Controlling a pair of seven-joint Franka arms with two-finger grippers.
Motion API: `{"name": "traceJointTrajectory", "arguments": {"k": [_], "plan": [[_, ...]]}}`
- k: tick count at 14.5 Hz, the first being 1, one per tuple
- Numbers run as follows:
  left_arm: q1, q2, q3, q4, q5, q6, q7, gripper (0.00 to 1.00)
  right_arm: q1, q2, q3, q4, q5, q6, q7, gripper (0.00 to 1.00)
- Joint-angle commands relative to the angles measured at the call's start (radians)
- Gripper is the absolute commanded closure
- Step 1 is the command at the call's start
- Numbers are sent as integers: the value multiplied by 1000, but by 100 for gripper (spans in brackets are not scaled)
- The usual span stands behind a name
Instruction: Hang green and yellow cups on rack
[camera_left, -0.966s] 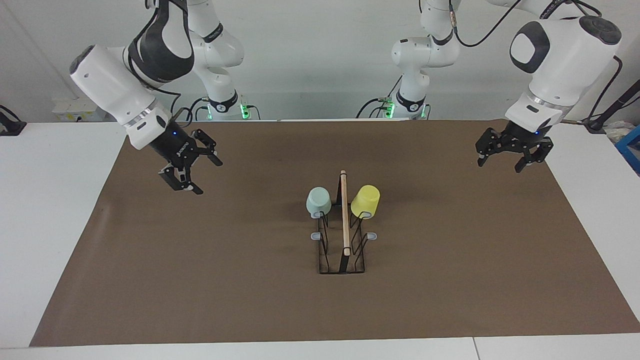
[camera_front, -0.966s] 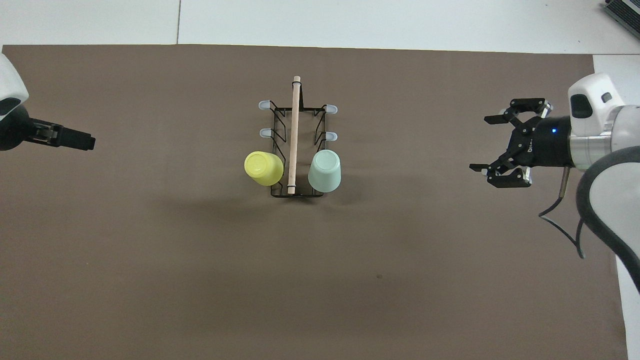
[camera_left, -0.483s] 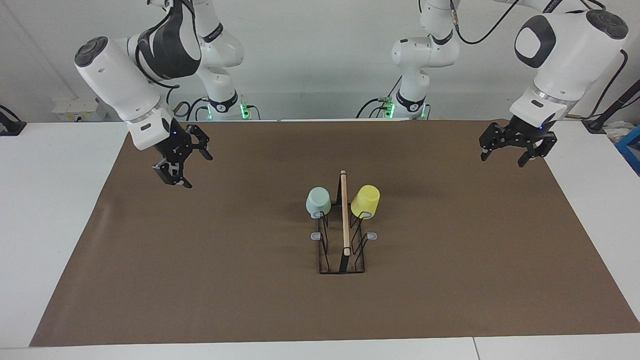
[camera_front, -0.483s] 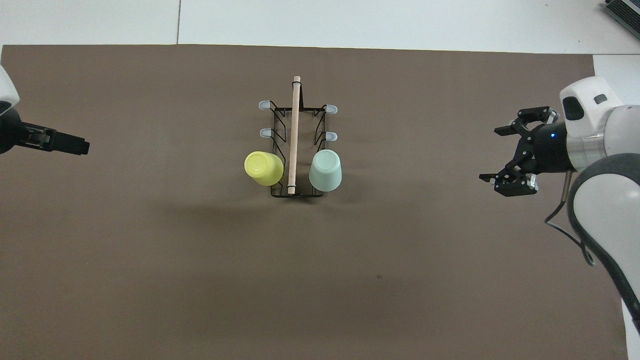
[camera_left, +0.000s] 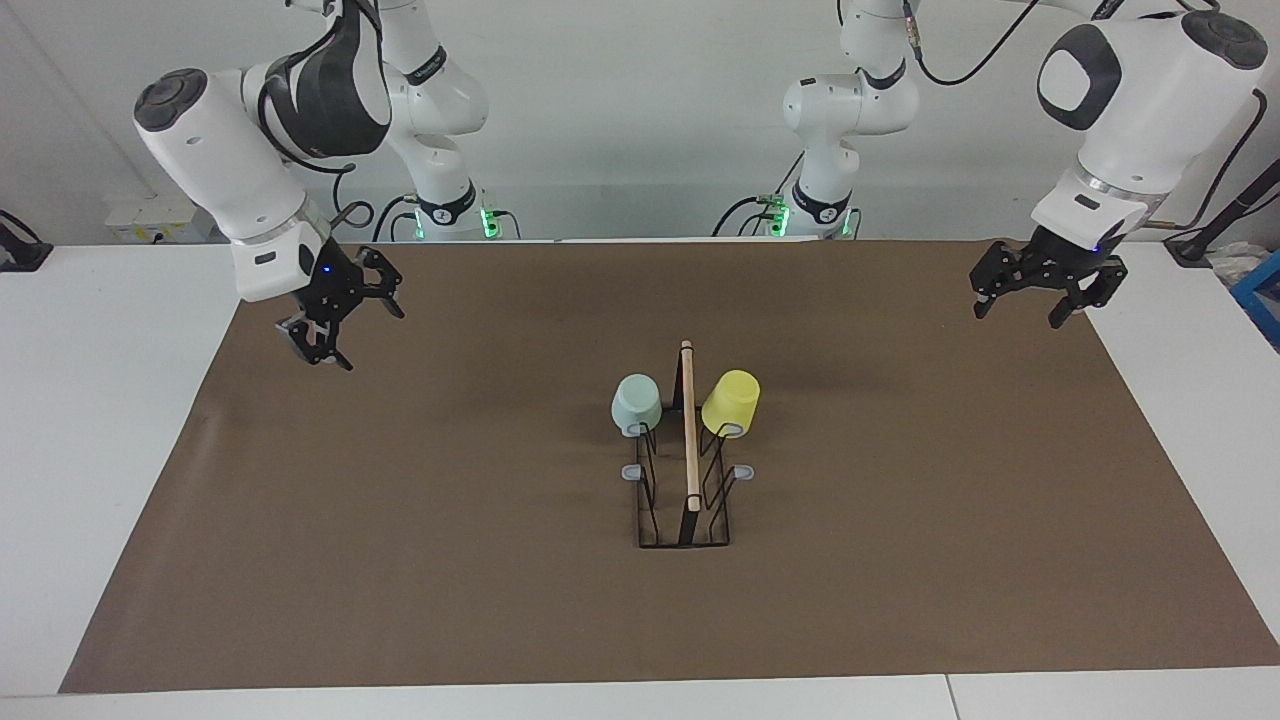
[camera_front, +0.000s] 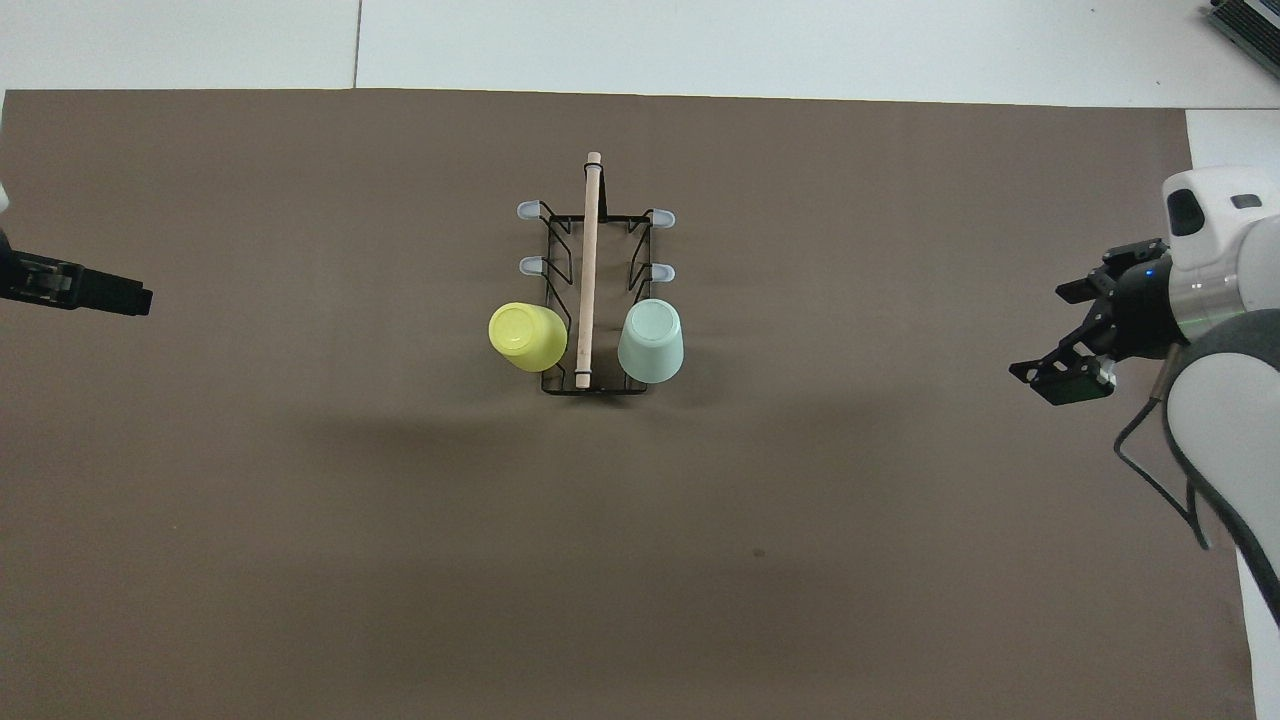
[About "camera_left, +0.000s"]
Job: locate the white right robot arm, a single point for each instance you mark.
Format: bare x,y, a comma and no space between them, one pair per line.
230,160

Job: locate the brown table mat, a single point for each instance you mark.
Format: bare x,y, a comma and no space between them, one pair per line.
400,550

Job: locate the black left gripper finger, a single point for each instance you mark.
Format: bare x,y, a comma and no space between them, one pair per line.
995,272
1095,290

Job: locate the black table clamp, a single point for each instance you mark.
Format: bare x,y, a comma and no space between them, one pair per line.
20,252

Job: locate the white crumpled bag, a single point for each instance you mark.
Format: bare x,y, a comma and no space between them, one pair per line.
1235,265

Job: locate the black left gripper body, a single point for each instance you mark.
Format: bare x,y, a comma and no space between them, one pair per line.
1060,258

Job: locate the yellow plastic cup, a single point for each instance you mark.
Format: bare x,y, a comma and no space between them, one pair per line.
732,400

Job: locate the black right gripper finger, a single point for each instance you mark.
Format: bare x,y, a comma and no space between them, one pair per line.
310,340
382,280

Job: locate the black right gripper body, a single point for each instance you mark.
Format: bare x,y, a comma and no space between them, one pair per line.
330,285

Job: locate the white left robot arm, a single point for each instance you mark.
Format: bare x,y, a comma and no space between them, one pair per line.
1120,110

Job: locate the white power strip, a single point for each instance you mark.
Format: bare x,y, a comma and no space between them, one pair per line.
160,218

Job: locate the pale green plastic cup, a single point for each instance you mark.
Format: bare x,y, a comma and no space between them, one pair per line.
637,402

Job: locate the blue box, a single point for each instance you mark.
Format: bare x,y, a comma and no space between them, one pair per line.
1262,295

